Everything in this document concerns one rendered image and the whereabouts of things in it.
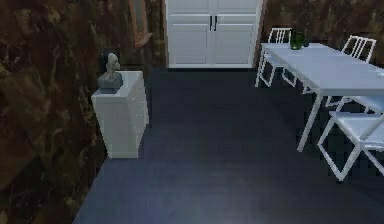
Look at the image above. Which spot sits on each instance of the white double door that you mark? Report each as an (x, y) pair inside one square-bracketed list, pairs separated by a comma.
[(212, 36)]

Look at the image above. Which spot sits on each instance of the white slatted chair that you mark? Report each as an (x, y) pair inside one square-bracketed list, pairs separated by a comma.
[(356, 133), (274, 53), (359, 48)]

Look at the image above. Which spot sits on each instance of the white dining table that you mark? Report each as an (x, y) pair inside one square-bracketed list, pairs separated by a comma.
[(330, 71)]

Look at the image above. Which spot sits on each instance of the white chest of drawers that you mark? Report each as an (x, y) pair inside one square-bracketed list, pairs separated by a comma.
[(123, 116)]

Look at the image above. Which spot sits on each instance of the grey bust statue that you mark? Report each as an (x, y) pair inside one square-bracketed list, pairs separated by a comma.
[(111, 76)]

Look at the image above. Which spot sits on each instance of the green glass vase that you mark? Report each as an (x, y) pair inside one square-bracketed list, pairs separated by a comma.
[(296, 41)]

